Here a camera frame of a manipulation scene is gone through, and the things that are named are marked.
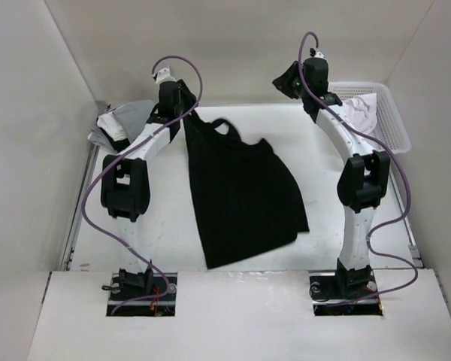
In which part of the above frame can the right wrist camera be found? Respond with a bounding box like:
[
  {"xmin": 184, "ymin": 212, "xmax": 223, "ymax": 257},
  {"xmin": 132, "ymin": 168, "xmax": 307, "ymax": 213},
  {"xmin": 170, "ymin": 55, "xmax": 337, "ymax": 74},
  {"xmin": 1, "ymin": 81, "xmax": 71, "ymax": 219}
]
[{"xmin": 310, "ymin": 47, "xmax": 325, "ymax": 59}]

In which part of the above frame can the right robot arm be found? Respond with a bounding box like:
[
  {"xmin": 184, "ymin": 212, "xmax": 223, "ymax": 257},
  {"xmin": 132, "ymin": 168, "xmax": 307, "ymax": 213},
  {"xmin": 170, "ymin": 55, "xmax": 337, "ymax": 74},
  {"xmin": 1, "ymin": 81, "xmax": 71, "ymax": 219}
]
[{"xmin": 292, "ymin": 57, "xmax": 390, "ymax": 302}]

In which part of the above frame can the folded white tank top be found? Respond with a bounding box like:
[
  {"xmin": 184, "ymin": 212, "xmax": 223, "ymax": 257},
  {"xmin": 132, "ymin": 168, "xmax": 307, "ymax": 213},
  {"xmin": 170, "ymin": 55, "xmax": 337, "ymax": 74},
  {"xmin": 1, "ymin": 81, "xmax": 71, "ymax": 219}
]
[{"xmin": 96, "ymin": 112, "xmax": 129, "ymax": 142}]

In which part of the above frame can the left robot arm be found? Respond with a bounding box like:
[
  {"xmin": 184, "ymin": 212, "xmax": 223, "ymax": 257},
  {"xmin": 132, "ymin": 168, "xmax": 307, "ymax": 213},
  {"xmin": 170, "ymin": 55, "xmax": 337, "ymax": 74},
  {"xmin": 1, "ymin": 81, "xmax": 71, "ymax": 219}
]
[{"xmin": 100, "ymin": 80, "xmax": 196, "ymax": 303}]

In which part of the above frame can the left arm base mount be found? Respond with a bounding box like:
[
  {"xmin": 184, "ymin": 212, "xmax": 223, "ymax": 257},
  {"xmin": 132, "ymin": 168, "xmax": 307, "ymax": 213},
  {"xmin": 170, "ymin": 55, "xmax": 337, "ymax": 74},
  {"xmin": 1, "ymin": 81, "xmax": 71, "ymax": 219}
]
[{"xmin": 104, "ymin": 272, "xmax": 178, "ymax": 317}]

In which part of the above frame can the black tank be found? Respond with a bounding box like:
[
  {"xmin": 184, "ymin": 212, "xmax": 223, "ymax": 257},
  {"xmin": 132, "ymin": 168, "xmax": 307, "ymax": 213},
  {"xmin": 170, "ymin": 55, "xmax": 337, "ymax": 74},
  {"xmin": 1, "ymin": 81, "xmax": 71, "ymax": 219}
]
[
  {"xmin": 108, "ymin": 138, "xmax": 131, "ymax": 153},
  {"xmin": 183, "ymin": 112, "xmax": 310, "ymax": 269}
]

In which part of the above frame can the folded black tank top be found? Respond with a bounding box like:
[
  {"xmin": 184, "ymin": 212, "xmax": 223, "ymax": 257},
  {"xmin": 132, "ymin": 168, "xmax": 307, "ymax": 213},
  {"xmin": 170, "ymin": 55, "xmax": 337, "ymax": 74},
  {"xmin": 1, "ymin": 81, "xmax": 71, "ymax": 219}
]
[{"xmin": 108, "ymin": 138, "xmax": 131, "ymax": 153}]

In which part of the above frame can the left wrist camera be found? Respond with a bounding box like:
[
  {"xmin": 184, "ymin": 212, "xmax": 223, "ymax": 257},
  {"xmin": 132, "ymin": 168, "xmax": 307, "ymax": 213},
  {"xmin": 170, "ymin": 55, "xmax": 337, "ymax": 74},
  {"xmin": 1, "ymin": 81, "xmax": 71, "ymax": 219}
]
[{"xmin": 153, "ymin": 66, "xmax": 176, "ymax": 85}]

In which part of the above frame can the bottom grey folded tank top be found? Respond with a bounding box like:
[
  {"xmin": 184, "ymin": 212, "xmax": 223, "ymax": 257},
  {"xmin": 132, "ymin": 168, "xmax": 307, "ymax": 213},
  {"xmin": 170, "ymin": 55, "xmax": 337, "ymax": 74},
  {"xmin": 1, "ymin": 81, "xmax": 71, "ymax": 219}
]
[{"xmin": 87, "ymin": 126, "xmax": 116, "ymax": 153}]

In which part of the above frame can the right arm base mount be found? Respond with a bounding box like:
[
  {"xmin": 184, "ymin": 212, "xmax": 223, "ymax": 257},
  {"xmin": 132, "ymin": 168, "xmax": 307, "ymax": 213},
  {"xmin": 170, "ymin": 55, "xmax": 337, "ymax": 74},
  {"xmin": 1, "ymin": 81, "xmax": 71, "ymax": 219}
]
[{"xmin": 309, "ymin": 273, "xmax": 383, "ymax": 317}]

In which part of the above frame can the white plastic basket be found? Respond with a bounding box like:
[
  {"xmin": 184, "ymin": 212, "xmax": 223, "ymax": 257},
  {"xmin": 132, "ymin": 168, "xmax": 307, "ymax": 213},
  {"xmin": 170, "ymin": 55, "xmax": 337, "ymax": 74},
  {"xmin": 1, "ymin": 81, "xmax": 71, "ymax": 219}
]
[{"xmin": 328, "ymin": 81, "xmax": 411, "ymax": 154}]

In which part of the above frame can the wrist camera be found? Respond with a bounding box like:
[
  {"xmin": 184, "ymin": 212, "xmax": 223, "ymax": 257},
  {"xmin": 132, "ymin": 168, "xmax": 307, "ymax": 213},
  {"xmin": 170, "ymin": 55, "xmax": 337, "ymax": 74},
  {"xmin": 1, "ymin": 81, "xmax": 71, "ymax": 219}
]
[
  {"xmin": 310, "ymin": 47, "xmax": 325, "ymax": 59},
  {"xmin": 153, "ymin": 66, "xmax": 176, "ymax": 85}
]

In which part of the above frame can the white tank top in basket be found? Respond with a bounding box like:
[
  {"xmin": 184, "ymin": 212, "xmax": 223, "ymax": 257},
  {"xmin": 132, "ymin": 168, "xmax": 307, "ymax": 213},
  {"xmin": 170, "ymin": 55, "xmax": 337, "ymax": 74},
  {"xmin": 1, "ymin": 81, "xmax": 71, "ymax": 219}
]
[{"xmin": 341, "ymin": 93, "xmax": 377, "ymax": 135}]

